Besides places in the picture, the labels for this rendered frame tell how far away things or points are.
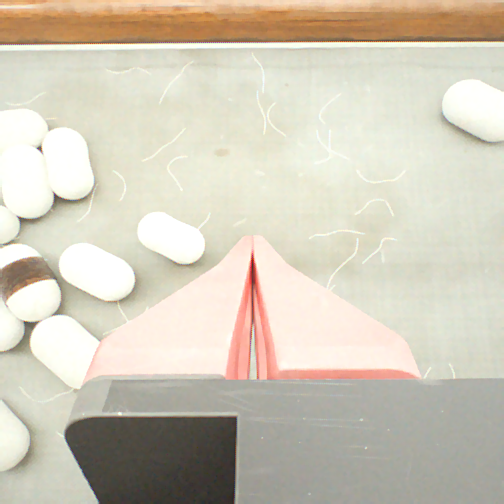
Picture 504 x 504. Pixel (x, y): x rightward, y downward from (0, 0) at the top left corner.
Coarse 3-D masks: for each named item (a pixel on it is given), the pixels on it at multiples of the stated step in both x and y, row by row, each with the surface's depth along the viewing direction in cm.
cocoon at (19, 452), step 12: (0, 408) 16; (0, 420) 16; (12, 420) 16; (0, 432) 16; (12, 432) 16; (24, 432) 16; (0, 444) 15; (12, 444) 16; (24, 444) 16; (0, 456) 15; (12, 456) 16; (0, 468) 16
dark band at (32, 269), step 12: (12, 264) 17; (24, 264) 17; (36, 264) 17; (0, 276) 17; (12, 276) 17; (24, 276) 17; (36, 276) 17; (48, 276) 17; (0, 288) 17; (12, 288) 17
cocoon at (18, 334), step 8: (0, 296) 18; (0, 304) 17; (0, 312) 17; (8, 312) 17; (0, 320) 17; (8, 320) 17; (16, 320) 17; (0, 328) 17; (8, 328) 17; (16, 328) 17; (0, 336) 17; (8, 336) 17; (16, 336) 17; (0, 344) 17; (8, 344) 17; (16, 344) 17
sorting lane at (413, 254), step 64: (0, 64) 22; (64, 64) 21; (128, 64) 21; (192, 64) 21; (256, 64) 21; (320, 64) 21; (384, 64) 21; (448, 64) 21; (128, 128) 21; (192, 128) 21; (256, 128) 20; (320, 128) 20; (384, 128) 20; (448, 128) 20; (0, 192) 20; (128, 192) 20; (192, 192) 20; (256, 192) 20; (320, 192) 20; (384, 192) 20; (448, 192) 20; (128, 256) 19; (320, 256) 19; (384, 256) 19; (448, 256) 19; (128, 320) 18; (384, 320) 18; (448, 320) 18; (0, 384) 18; (64, 384) 18; (64, 448) 17
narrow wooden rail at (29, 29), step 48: (0, 0) 19; (48, 0) 19; (96, 0) 19; (144, 0) 19; (192, 0) 19; (240, 0) 19; (288, 0) 19; (336, 0) 19; (384, 0) 19; (432, 0) 19; (480, 0) 19
